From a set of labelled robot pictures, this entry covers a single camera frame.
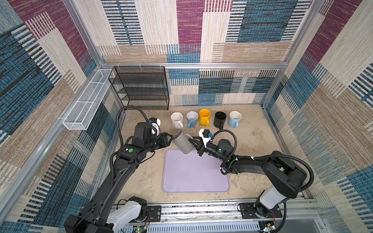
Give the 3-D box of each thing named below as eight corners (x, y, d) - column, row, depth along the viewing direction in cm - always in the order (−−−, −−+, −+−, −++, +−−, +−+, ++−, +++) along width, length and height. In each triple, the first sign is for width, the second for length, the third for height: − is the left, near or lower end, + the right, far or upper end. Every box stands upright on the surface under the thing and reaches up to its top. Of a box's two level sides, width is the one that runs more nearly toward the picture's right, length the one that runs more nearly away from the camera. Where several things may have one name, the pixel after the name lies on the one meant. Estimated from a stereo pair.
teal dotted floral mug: (189, 131, 107) (189, 122, 99) (183, 123, 112) (183, 114, 104) (200, 126, 110) (200, 116, 102) (194, 118, 115) (194, 109, 107)
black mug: (214, 131, 108) (216, 122, 100) (213, 120, 114) (215, 111, 106) (224, 131, 108) (227, 122, 100) (222, 120, 114) (225, 111, 106)
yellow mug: (199, 129, 109) (200, 120, 101) (198, 117, 116) (199, 108, 108) (210, 129, 109) (212, 120, 101) (209, 117, 116) (210, 108, 108)
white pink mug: (171, 132, 106) (170, 123, 98) (172, 121, 113) (171, 111, 105) (183, 132, 106) (182, 123, 98) (183, 121, 113) (182, 111, 105)
